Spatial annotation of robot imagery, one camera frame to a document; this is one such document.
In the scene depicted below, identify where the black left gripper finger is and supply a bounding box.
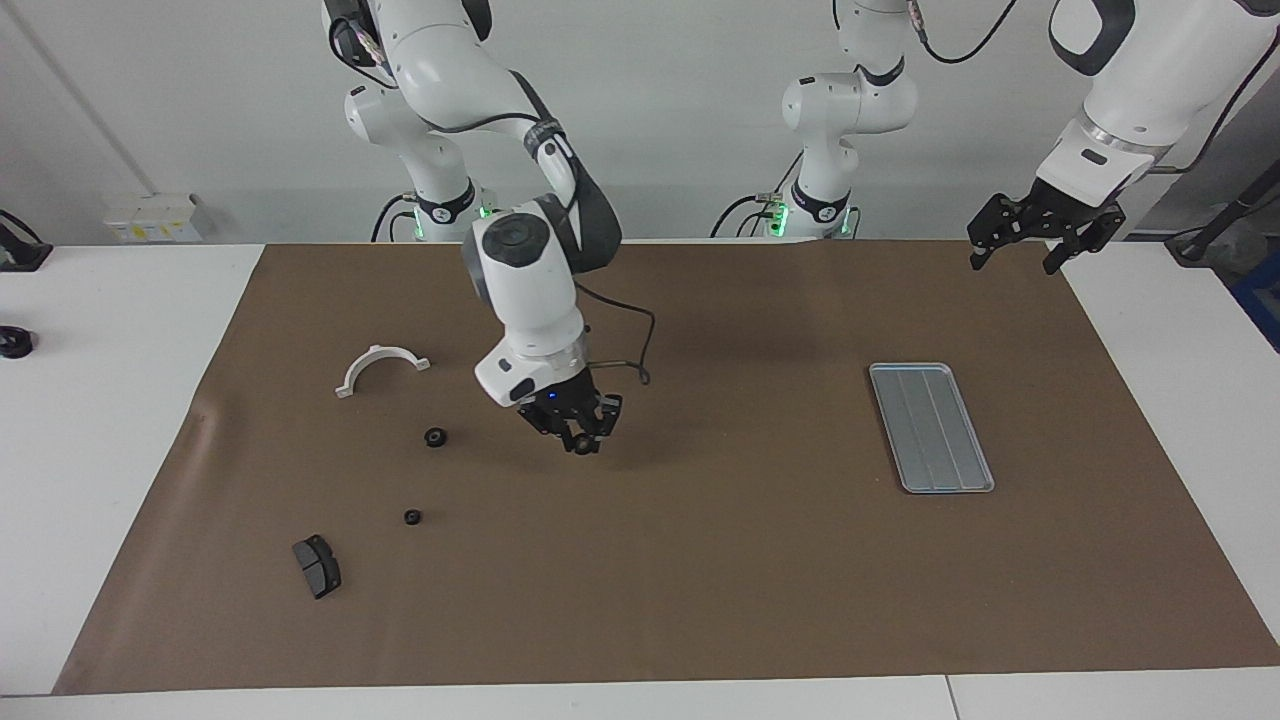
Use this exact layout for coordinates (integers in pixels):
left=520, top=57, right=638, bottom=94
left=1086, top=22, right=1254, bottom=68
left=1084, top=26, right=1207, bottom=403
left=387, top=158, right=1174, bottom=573
left=968, top=193, right=1036, bottom=273
left=1043, top=205, right=1127, bottom=277

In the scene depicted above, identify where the silver metal ribbed tray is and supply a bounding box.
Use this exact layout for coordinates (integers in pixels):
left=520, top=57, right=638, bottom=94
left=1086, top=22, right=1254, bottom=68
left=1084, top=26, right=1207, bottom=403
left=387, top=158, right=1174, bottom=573
left=868, top=362, right=996, bottom=495

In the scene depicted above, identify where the black stand pole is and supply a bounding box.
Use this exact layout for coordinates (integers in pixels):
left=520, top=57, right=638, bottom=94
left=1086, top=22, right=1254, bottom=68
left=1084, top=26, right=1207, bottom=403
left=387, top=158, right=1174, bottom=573
left=1165, top=160, right=1280, bottom=266

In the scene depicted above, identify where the blue crate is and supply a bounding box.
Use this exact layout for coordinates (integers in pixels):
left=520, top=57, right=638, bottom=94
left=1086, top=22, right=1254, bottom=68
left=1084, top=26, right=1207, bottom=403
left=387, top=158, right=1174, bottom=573
left=1230, top=250, right=1280, bottom=351

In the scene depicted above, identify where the brown paper table mat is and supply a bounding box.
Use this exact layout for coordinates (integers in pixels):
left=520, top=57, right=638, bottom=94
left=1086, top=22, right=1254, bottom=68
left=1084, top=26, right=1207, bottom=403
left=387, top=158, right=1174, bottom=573
left=52, top=240, right=1280, bottom=696

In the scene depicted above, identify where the short dark brake pad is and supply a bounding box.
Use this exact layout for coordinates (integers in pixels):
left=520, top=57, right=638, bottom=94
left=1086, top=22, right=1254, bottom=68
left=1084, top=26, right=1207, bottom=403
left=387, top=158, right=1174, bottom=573
left=292, top=535, right=343, bottom=600

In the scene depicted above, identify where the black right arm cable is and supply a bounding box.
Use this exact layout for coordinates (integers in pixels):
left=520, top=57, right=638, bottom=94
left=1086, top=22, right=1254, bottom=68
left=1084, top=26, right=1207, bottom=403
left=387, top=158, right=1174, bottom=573
left=328, top=15, right=658, bottom=387

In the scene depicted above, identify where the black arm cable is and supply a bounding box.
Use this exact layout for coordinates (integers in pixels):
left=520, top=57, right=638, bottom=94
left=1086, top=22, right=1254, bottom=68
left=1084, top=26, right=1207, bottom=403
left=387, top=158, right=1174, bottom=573
left=905, top=0, right=1280, bottom=176
left=328, top=15, right=658, bottom=387

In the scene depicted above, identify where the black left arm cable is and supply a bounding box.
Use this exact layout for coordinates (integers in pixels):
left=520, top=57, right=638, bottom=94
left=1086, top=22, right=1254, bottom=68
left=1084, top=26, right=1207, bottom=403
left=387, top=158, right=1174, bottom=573
left=905, top=0, right=1280, bottom=176

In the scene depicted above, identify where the white plastic half-ring clamp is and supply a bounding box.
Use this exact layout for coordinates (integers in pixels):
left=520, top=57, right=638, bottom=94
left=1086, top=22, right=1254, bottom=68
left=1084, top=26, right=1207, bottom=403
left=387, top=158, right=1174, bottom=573
left=335, top=344, right=432, bottom=400

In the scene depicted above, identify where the black left base cable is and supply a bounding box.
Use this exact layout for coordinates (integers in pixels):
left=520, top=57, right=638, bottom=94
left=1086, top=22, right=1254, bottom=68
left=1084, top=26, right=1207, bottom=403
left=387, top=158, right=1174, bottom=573
left=710, top=192, right=776, bottom=239

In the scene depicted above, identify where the black base cable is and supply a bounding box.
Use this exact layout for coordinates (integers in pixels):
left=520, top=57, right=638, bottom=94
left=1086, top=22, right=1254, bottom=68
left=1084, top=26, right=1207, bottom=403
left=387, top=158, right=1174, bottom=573
left=710, top=192, right=776, bottom=239
left=370, top=193, right=419, bottom=243

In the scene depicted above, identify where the black right base cable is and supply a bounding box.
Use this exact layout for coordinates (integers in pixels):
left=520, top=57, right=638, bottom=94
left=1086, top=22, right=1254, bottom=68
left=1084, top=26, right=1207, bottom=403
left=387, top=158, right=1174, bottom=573
left=370, top=193, right=419, bottom=243

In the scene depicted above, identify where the white wall junction box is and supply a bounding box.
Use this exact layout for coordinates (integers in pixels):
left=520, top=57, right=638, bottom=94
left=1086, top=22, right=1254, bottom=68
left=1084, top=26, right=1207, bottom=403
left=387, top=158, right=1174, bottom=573
left=103, top=193, right=206, bottom=244

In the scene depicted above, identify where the black clamp mount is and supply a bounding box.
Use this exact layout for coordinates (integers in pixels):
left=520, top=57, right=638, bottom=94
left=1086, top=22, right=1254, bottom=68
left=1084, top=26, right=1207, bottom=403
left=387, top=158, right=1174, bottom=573
left=0, top=210, right=53, bottom=273

